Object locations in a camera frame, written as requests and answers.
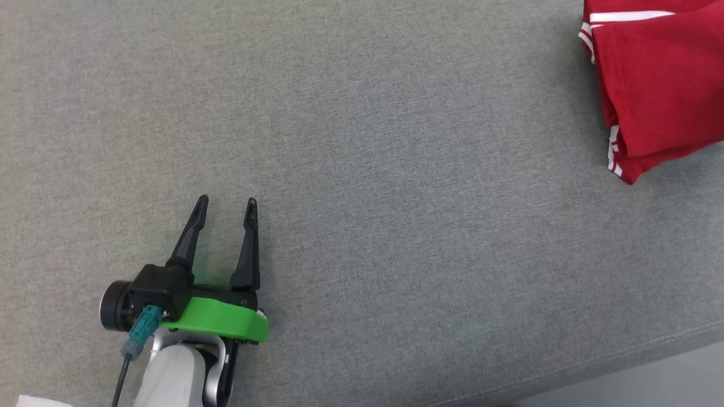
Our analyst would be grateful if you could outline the black left cable teal connector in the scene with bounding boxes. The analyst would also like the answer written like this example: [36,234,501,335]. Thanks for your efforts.
[111,305,163,407]

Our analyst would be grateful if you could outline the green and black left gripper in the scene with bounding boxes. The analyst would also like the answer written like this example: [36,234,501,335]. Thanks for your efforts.
[160,194,270,344]

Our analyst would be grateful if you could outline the white left cable label tag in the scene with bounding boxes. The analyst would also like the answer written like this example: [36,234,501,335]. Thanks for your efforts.
[16,395,73,407]

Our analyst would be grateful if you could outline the red jersey with letters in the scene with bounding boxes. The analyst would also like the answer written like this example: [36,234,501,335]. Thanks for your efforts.
[578,0,724,185]

